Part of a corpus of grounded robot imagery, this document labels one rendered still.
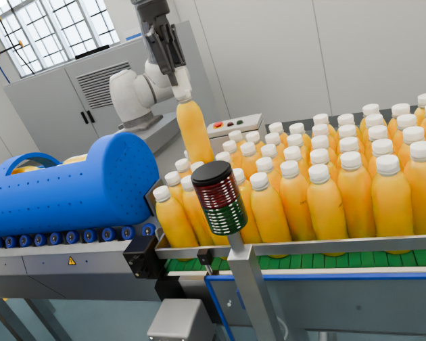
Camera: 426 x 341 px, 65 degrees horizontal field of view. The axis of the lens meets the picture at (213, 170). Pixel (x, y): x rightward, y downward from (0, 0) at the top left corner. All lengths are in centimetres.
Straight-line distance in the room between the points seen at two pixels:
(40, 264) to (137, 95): 82
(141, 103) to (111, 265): 80
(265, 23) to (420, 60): 141
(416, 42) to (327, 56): 72
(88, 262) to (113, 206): 30
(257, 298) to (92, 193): 55
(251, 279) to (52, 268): 89
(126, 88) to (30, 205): 73
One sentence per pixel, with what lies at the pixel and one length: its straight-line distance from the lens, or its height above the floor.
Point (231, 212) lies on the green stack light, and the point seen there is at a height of 120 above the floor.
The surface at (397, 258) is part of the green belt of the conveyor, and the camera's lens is 81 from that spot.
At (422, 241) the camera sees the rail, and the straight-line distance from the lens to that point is 75.
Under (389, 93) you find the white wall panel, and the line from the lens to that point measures 355.
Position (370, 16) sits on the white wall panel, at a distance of 339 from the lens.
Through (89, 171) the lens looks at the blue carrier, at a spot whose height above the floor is 118.
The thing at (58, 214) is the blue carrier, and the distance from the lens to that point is 110.
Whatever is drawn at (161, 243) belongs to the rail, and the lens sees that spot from 92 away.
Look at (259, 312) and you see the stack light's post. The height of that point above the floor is 97.
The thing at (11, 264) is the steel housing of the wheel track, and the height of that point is 88.
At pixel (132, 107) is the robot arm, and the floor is 118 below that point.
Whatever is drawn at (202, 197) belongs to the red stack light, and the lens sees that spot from 49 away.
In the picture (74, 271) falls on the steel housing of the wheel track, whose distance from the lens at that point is 127.
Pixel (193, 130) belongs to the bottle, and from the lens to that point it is 91.
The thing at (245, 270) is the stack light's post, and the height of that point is 108.
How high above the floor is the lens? 146
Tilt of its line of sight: 24 degrees down
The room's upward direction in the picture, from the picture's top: 20 degrees counter-clockwise
